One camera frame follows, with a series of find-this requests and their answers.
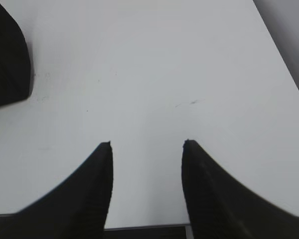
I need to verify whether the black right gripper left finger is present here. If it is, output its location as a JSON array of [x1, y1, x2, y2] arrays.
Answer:
[[0, 142, 113, 239]]

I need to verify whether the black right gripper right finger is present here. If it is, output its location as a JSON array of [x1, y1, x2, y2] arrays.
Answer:
[[181, 140, 299, 239]]

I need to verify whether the black canvas tote bag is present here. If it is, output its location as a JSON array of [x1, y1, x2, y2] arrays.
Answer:
[[0, 4, 32, 107]]

